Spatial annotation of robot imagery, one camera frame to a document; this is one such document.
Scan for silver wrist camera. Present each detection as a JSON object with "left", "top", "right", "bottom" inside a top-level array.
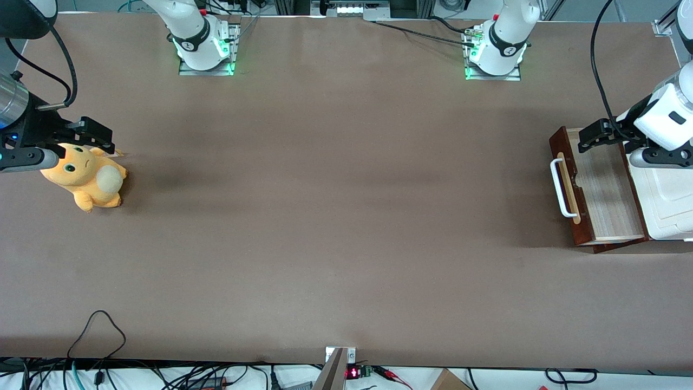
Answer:
[
  {"left": 0, "top": 147, "right": 59, "bottom": 174},
  {"left": 628, "top": 146, "right": 693, "bottom": 170}
]

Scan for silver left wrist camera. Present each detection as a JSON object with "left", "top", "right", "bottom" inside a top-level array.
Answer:
[{"left": 628, "top": 146, "right": 693, "bottom": 170}]

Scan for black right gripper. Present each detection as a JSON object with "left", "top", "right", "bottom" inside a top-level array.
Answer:
[{"left": 11, "top": 95, "right": 116, "bottom": 155}]

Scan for black flat looped cable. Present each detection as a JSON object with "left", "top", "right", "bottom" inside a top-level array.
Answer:
[{"left": 544, "top": 368, "right": 599, "bottom": 385}]

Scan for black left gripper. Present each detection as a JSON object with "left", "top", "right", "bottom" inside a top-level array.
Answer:
[{"left": 578, "top": 111, "right": 649, "bottom": 155}]

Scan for brown cardboard piece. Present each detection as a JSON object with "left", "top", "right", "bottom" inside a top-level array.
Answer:
[{"left": 430, "top": 368, "right": 473, "bottom": 390}]

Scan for red clip wires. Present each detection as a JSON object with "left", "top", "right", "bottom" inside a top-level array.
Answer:
[{"left": 374, "top": 367, "right": 413, "bottom": 389}]

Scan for brown drawer with white handle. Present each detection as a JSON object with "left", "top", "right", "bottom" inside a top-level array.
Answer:
[{"left": 549, "top": 126, "right": 648, "bottom": 247}]

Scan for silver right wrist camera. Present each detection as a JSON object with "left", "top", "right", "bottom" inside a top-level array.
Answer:
[{"left": 0, "top": 147, "right": 59, "bottom": 174}]

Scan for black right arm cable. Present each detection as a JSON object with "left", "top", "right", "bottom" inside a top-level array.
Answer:
[{"left": 4, "top": 24, "right": 79, "bottom": 109}]

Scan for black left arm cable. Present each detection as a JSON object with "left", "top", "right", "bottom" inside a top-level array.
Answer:
[{"left": 590, "top": 0, "right": 642, "bottom": 142}]

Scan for grey metal bar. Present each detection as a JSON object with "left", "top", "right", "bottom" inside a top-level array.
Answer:
[{"left": 312, "top": 348, "right": 347, "bottom": 390}]

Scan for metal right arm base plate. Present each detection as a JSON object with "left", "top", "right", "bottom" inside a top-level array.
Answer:
[{"left": 179, "top": 23, "right": 240, "bottom": 76}]

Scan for short black table cable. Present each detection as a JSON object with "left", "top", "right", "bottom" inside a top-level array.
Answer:
[{"left": 427, "top": 16, "right": 474, "bottom": 36}]

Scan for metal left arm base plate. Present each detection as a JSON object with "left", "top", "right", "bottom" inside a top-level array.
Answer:
[{"left": 465, "top": 27, "right": 522, "bottom": 82}]

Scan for aluminium frame with light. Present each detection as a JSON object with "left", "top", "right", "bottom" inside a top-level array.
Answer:
[{"left": 311, "top": 0, "right": 390, "bottom": 20}]

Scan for long black table cable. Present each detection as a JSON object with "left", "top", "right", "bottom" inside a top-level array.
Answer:
[{"left": 372, "top": 21, "right": 480, "bottom": 48}]

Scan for orange plush toy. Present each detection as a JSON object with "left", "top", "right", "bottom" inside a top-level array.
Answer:
[{"left": 40, "top": 142, "right": 128, "bottom": 213}]

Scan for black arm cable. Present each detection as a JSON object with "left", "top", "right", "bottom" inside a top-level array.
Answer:
[
  {"left": 4, "top": 24, "right": 79, "bottom": 109},
  {"left": 590, "top": 0, "right": 642, "bottom": 142}
]

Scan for silver metal bracket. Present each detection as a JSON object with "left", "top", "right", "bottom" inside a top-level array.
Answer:
[{"left": 325, "top": 347, "right": 357, "bottom": 365}]

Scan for white cabinet with brown front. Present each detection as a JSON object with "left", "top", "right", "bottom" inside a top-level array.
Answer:
[{"left": 593, "top": 144, "right": 693, "bottom": 254}]

